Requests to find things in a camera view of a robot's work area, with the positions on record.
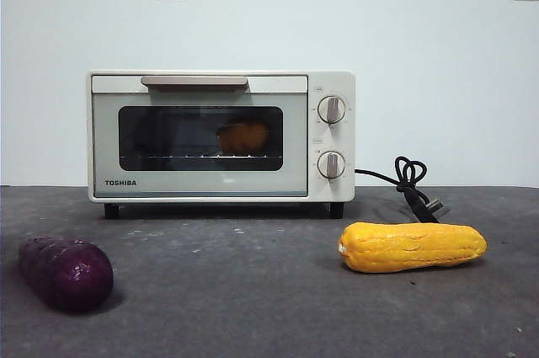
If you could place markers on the yellow corn cob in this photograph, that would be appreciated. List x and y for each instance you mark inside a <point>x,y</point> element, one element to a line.
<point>412,248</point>

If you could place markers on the beige oven knob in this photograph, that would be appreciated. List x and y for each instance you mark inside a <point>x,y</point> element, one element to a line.
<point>331,110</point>
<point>331,165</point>

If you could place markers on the white toaster oven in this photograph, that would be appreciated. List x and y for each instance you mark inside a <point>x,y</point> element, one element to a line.
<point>349,143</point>

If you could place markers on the white glass oven door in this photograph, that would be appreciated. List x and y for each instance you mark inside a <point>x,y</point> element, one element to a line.
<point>105,143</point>

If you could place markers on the brown potato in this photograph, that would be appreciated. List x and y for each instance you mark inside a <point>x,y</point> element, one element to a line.
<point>244,139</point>

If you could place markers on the purple sweet potato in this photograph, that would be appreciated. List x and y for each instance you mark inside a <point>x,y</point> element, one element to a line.
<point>67,274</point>

